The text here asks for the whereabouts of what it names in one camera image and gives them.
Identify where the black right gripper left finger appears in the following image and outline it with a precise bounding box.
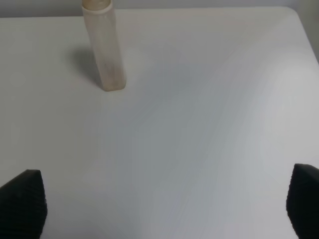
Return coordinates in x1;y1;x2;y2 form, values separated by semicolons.
0;169;48;239

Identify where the pink label drink bottle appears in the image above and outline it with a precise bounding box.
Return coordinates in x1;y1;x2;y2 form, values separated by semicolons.
82;0;126;92

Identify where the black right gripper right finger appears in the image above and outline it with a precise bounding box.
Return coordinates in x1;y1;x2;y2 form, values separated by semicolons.
286;164;319;239

